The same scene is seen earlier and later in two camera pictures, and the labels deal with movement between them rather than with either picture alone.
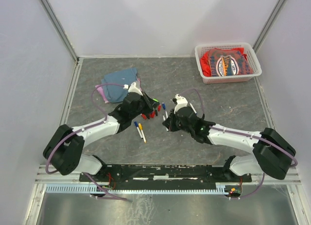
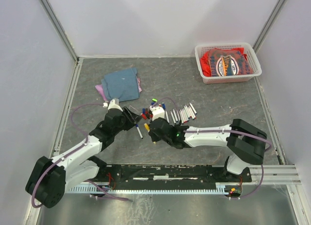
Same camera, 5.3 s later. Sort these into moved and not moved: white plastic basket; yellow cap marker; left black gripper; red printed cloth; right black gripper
Moved: yellow cap marker; left black gripper; right black gripper
Not moved: red printed cloth; white plastic basket
